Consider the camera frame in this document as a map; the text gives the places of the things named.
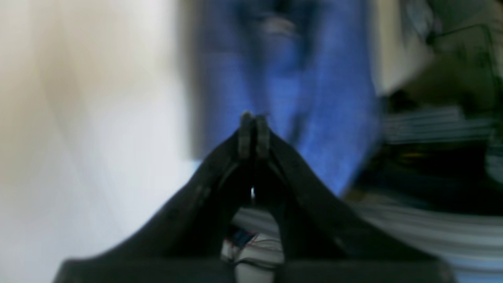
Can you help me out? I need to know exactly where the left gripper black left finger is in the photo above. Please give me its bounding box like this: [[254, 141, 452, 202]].
[[54, 112, 255, 283]]

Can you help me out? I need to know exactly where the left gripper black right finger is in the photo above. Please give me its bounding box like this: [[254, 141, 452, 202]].
[[254, 115, 456, 283]]

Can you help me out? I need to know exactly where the blue-grey T-shirt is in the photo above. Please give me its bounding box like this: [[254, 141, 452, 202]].
[[194, 0, 381, 197]]

